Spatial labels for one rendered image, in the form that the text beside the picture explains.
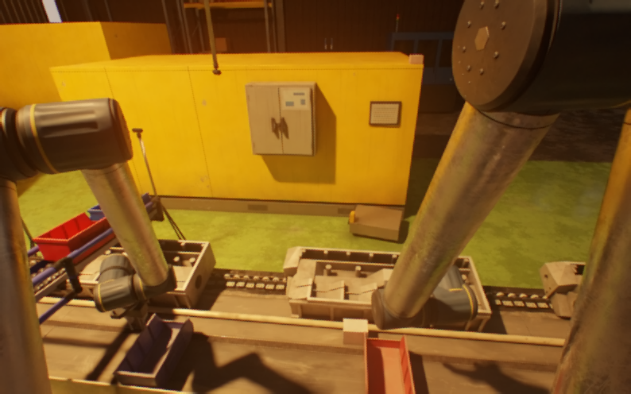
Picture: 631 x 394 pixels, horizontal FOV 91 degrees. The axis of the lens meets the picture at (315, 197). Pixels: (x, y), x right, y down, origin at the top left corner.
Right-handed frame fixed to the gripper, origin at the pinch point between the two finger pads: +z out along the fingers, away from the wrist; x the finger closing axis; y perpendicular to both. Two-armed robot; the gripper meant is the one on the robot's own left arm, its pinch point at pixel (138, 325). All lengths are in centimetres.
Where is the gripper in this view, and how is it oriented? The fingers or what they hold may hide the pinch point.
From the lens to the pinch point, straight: 178.7
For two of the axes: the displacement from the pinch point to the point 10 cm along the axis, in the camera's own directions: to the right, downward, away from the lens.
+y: 1.1, -4.7, 8.8
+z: 0.2, 8.8, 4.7
